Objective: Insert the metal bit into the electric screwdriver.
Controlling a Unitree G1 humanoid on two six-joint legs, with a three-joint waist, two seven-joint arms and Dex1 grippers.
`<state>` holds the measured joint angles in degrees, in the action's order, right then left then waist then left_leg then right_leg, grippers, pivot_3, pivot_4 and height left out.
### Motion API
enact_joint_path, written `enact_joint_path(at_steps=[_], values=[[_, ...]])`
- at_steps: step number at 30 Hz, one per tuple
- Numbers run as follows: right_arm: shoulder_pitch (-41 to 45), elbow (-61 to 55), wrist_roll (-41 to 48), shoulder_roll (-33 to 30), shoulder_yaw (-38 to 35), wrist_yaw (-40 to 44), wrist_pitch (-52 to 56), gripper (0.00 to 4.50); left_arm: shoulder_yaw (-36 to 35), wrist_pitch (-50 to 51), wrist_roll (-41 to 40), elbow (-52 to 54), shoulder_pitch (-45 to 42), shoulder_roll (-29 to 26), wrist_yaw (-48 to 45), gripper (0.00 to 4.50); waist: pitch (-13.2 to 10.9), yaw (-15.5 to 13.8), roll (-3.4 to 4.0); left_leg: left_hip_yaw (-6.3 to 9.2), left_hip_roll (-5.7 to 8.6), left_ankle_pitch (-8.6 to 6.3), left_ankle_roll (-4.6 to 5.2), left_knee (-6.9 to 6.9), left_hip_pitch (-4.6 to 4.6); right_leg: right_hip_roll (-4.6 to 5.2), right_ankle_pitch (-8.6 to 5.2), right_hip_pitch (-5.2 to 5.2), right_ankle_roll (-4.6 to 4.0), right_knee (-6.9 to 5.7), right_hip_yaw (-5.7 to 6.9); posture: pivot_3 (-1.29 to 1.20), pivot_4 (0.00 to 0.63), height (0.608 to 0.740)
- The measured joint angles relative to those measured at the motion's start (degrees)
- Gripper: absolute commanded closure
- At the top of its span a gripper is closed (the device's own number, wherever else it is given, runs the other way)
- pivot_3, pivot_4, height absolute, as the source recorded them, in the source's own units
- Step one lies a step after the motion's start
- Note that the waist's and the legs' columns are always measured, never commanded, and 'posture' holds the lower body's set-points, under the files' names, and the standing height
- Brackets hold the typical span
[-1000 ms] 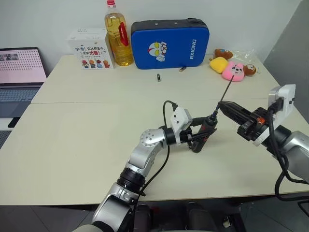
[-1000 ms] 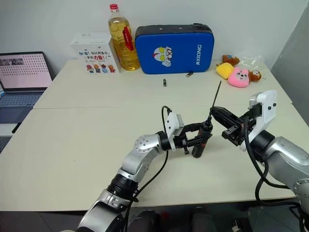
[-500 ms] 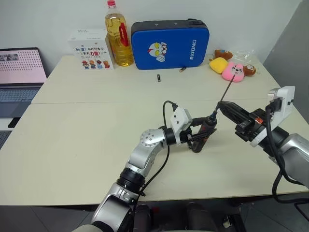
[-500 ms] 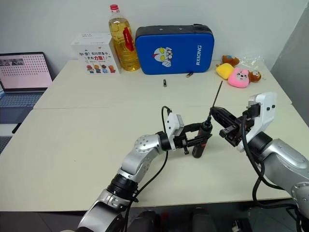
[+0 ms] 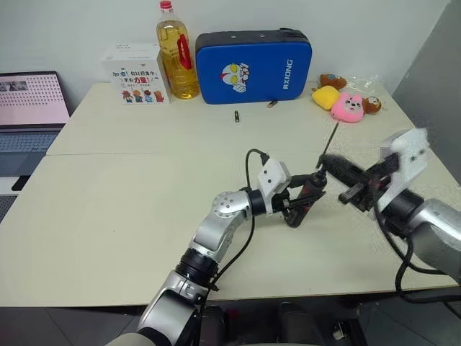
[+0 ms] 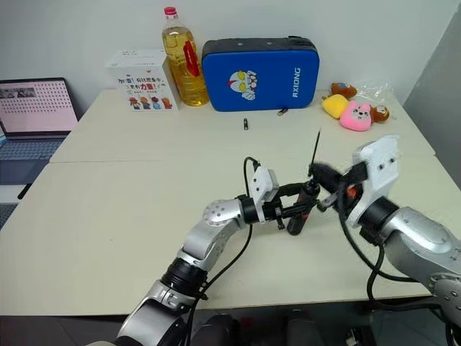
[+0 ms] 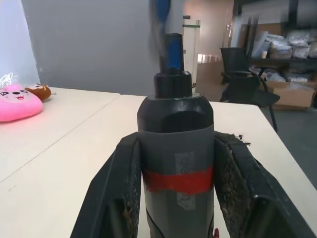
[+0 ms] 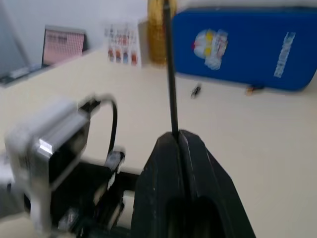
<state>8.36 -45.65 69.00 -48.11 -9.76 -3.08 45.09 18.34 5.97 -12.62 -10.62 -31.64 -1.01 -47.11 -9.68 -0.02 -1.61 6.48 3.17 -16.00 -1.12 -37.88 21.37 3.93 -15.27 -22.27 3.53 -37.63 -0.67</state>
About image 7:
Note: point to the brown monkey plush toy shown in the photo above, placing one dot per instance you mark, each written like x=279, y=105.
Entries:
x=40, y=91

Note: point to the black electric screwdriver red band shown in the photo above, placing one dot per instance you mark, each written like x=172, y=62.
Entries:
x=173, y=148

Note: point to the shelf with packed bags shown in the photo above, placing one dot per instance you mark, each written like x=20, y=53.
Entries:
x=287, y=44

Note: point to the pink plush toy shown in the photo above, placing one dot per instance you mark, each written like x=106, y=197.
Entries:
x=17, y=104

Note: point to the clear plastic bag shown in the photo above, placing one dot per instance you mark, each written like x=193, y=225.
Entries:
x=6, y=79

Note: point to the white post green tape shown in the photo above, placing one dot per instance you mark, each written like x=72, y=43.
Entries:
x=190, y=49

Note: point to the brown cardboard box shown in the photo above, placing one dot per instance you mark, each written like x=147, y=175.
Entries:
x=289, y=93

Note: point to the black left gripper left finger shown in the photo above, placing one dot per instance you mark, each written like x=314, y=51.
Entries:
x=111, y=193

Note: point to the black office chair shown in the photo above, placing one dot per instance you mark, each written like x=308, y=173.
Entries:
x=242, y=84

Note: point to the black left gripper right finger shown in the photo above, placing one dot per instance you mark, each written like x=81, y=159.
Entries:
x=242, y=188

